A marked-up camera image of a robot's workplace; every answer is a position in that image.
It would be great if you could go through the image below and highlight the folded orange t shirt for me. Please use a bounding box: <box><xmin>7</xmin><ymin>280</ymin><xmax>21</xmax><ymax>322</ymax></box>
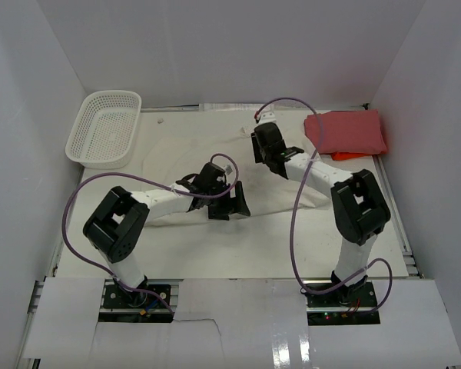
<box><xmin>330</xmin><ymin>152</ymin><xmax>370</xmax><ymax>161</ymax></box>

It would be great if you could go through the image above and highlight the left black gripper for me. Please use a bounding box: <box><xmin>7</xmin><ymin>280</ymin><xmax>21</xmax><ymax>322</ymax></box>
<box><xmin>205</xmin><ymin>181</ymin><xmax>249</xmax><ymax>220</ymax></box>

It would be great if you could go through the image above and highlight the folded red t shirt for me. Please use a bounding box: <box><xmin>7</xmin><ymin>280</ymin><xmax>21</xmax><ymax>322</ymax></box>
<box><xmin>303</xmin><ymin>110</ymin><xmax>387</xmax><ymax>155</ymax></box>

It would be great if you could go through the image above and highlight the aluminium frame rail left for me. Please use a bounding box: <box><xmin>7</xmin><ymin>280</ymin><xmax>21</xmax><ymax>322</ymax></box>
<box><xmin>15</xmin><ymin>168</ymin><xmax>85</xmax><ymax>369</ymax></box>

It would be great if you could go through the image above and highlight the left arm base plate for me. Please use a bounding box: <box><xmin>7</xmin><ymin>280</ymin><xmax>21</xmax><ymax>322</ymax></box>
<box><xmin>98</xmin><ymin>282</ymin><xmax>173</xmax><ymax>324</ymax></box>

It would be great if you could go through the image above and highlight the purple cable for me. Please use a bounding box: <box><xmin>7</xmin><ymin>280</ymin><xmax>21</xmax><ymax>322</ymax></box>
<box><xmin>254</xmin><ymin>97</ymin><xmax>393</xmax><ymax>314</ymax></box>
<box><xmin>63</xmin><ymin>153</ymin><xmax>239</xmax><ymax>317</ymax></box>

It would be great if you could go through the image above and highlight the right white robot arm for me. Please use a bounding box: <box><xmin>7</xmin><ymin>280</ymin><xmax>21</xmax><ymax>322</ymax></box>
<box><xmin>250</xmin><ymin>111</ymin><xmax>391</xmax><ymax>307</ymax></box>

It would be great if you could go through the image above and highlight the white plastic basket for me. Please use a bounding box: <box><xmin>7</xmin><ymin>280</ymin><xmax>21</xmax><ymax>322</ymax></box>
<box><xmin>65</xmin><ymin>90</ymin><xmax>142</xmax><ymax>170</ymax></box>

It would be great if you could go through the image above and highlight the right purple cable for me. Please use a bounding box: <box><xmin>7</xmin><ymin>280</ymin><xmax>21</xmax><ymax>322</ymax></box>
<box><xmin>254</xmin><ymin>97</ymin><xmax>393</xmax><ymax>314</ymax></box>

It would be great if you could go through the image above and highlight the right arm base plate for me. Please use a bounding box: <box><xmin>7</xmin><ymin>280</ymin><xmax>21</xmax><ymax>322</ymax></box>
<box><xmin>300</xmin><ymin>282</ymin><xmax>380</xmax><ymax>327</ymax></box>

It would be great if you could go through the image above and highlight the white t shirt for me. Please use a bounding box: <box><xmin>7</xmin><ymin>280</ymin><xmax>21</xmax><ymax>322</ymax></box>
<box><xmin>142</xmin><ymin>126</ymin><xmax>330</xmax><ymax>227</ymax></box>

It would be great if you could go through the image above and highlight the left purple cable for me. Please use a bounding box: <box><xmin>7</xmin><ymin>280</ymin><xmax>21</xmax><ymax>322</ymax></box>
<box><xmin>63</xmin><ymin>153</ymin><xmax>239</xmax><ymax>317</ymax></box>

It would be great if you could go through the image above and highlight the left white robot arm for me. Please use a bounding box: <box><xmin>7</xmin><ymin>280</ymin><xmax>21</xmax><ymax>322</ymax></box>
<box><xmin>83</xmin><ymin>162</ymin><xmax>250</xmax><ymax>307</ymax></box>

